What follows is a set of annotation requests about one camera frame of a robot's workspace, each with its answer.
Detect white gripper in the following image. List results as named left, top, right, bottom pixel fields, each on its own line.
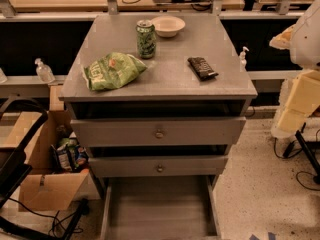
left=269, top=25, right=320, bottom=133

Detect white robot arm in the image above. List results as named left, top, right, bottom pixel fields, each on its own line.
left=269, top=0, right=320, bottom=138

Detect grey top drawer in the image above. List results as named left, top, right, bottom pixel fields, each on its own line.
left=71, top=117, right=246, bottom=147

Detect grey middle drawer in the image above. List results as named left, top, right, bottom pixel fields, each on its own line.
left=89, top=155, right=228, bottom=178

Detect grey drawer cabinet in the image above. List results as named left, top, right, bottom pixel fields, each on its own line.
left=59, top=12, right=259, bottom=240

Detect grey open bottom drawer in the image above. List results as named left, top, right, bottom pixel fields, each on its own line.
left=100, top=176, right=222, bottom=240

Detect white pump bottle right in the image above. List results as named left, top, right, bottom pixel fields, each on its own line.
left=239, top=46, right=249, bottom=69

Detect white ceramic bowl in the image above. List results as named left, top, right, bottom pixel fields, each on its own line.
left=151, top=16, right=185, bottom=38

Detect green soda can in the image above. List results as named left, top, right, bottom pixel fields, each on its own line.
left=136, top=19, right=156, bottom=59

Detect green chip bag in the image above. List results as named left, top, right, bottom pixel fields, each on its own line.
left=83, top=52, right=147, bottom=91

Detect snack packages in box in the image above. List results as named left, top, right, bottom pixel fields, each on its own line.
left=50, top=138, right=89, bottom=173

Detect clear sanitizer bottle left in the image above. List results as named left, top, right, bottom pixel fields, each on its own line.
left=35, top=58, right=55, bottom=83

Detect cardboard box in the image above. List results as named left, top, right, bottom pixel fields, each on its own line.
left=2, top=85, right=91, bottom=213

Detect black floor cable right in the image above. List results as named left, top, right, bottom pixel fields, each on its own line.
left=273, top=122, right=320, bottom=192

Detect black chair frame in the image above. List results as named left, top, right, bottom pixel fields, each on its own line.
left=0, top=95, right=88, bottom=240

